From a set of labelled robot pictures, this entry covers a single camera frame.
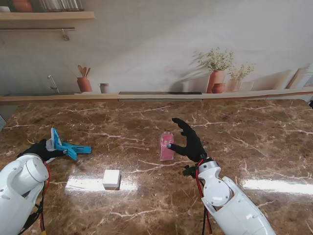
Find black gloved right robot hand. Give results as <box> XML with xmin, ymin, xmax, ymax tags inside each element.
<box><xmin>167</xmin><ymin>117</ymin><xmax>207</xmax><ymax>164</ymax></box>

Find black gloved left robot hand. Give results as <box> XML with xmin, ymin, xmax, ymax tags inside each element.
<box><xmin>17</xmin><ymin>139</ymin><xmax>68</xmax><ymax>164</ymax></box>

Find white blue printed salt bag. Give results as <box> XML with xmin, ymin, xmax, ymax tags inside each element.
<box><xmin>45</xmin><ymin>127</ymin><xmax>62</xmax><ymax>164</ymax></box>

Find clear bottle with pink seasoning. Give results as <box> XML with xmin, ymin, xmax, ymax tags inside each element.
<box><xmin>159</xmin><ymin>131</ymin><xmax>175</xmax><ymax>162</ymax></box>

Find blue plastic bag clip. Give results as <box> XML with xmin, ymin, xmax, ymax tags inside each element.
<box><xmin>55</xmin><ymin>141</ymin><xmax>92</xmax><ymax>161</ymax></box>

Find white square bottle cap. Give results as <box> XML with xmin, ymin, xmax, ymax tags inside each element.
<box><xmin>102</xmin><ymin>169</ymin><xmax>122</xmax><ymax>190</ymax></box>

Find printed kitchen backdrop banner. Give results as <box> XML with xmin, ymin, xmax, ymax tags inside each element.
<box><xmin>0</xmin><ymin>0</ymin><xmax>313</xmax><ymax>106</ymax></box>

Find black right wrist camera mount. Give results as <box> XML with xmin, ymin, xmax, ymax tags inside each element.
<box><xmin>182</xmin><ymin>165</ymin><xmax>198</xmax><ymax>178</ymax></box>

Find red black right arm cables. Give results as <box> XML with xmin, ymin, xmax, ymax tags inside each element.
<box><xmin>197</xmin><ymin>159</ymin><xmax>214</xmax><ymax>235</ymax></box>

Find red black arm cables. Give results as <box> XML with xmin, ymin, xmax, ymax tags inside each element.
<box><xmin>17</xmin><ymin>161</ymin><xmax>51</xmax><ymax>235</ymax></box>
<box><xmin>197</xmin><ymin>159</ymin><xmax>214</xmax><ymax>235</ymax></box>

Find red black left arm cables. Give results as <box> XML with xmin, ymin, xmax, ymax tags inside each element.
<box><xmin>17</xmin><ymin>161</ymin><xmax>51</xmax><ymax>235</ymax></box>

